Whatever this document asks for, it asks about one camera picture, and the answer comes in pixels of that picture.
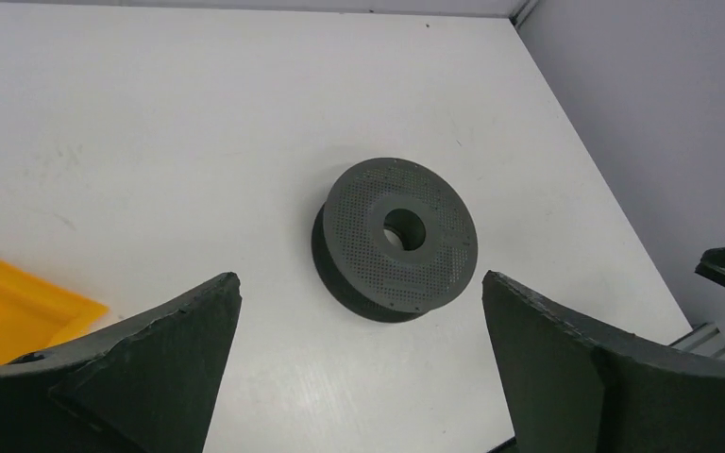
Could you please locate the yellow plastic bin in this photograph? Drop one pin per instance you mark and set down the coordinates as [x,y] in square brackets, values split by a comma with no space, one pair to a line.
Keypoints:
[36,314]

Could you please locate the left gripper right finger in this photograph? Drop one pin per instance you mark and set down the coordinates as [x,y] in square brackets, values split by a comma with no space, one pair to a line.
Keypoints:
[575,384]

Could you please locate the black perforated cable spool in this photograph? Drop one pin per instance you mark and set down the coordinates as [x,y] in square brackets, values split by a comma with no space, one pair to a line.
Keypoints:
[393,241]

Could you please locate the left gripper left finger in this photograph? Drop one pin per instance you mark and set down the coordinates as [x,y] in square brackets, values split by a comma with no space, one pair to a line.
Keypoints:
[148,383]

